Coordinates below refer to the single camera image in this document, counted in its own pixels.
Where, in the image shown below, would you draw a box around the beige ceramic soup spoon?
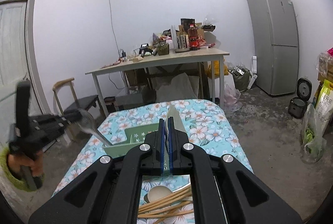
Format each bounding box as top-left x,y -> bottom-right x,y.
144,185 -> 173,204

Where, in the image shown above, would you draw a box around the white plastic rice paddle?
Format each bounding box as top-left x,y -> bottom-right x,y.
166,104 -> 186,133

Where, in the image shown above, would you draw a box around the metal spoon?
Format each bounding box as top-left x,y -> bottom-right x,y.
76,109 -> 112,146

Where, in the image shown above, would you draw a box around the left hand orange glove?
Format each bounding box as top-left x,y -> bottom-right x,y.
7,150 -> 44,177

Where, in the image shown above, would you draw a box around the green plastic utensil holder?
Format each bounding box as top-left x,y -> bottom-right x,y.
102,123 -> 159,158

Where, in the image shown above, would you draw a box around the wooden chair black seat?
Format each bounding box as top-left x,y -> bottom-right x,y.
52,78 -> 106,117

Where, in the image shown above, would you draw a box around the grey sack under desk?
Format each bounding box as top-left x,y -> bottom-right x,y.
156,73 -> 199,102

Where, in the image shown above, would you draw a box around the pink plastic bag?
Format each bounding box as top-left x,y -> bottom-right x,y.
224,82 -> 240,106

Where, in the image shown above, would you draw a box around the yellow plastic bag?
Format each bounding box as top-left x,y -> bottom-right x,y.
205,61 -> 229,79

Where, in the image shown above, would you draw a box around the green canvas bag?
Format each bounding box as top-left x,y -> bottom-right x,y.
230,66 -> 251,92

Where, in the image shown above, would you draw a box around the glass jar dark contents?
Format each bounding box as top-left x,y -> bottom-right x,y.
156,41 -> 170,56

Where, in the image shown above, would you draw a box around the white door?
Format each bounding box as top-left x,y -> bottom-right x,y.
0,0 -> 31,120

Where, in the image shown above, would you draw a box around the red oil bottle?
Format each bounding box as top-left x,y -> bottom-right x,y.
187,24 -> 199,51

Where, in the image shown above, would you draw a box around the black rice cooker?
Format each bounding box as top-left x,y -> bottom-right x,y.
288,78 -> 312,119

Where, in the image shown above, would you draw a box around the plastic bag with vegetables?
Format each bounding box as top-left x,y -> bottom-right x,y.
300,103 -> 326,164

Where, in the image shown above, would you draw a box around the yellow green food bag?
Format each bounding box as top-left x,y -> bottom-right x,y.
315,80 -> 333,133

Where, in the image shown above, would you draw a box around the silver refrigerator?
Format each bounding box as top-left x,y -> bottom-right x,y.
247,0 -> 299,96

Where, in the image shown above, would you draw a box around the cardboard box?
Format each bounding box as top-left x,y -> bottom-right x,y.
317,57 -> 333,82

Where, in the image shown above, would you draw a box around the white cable on wall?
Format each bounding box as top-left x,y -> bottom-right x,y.
107,0 -> 123,58

